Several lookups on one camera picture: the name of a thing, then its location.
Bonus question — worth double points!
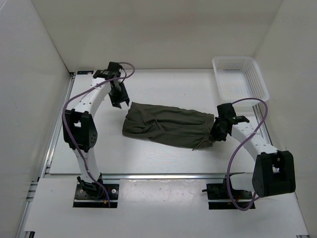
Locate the olive green shorts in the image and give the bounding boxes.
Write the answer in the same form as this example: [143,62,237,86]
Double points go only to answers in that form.
[122,102,214,150]

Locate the aluminium rail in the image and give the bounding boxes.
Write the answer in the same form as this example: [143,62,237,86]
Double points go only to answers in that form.
[102,173,226,180]
[253,104,272,145]
[15,72,76,238]

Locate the aluminium right side rail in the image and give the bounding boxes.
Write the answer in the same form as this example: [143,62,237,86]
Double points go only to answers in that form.
[253,104,272,145]

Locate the dark corner label sticker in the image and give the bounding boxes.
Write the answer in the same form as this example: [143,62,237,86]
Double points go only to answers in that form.
[76,70,94,75]

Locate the white perforated plastic basket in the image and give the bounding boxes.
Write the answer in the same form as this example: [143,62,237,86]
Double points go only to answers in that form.
[212,56,269,108]

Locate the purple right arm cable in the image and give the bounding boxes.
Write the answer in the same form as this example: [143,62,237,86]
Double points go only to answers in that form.
[226,98,270,211]

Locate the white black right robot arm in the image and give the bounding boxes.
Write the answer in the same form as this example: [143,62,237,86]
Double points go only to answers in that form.
[211,103,296,198]

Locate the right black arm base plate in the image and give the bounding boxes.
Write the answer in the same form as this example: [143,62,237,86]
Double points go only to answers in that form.
[202,182,256,210]

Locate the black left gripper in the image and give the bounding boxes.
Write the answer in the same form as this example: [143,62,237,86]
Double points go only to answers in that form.
[108,82,130,109]

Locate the aluminium left side rail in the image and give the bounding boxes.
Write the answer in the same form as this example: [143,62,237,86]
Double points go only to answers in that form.
[15,72,76,238]

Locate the aluminium front rail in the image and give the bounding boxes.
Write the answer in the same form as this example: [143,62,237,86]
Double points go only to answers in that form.
[102,173,226,180]

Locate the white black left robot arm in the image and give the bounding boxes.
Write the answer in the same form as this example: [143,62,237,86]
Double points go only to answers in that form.
[62,61,131,202]

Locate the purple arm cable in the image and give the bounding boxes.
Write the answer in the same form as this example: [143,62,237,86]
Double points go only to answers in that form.
[226,98,270,211]
[62,61,136,203]

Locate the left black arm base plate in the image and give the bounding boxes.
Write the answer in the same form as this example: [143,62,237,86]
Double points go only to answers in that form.
[73,183,119,209]

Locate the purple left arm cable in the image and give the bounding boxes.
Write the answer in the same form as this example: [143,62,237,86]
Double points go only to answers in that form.
[62,61,136,203]

